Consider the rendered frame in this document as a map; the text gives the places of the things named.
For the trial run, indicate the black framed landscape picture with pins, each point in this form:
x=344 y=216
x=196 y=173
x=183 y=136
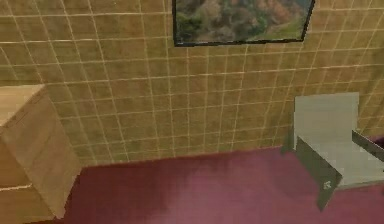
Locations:
x=240 y=20

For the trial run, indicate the grey armchair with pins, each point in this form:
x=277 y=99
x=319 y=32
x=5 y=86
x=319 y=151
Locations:
x=328 y=143

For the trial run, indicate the light wooden chest of drawers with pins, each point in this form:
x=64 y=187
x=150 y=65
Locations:
x=30 y=150

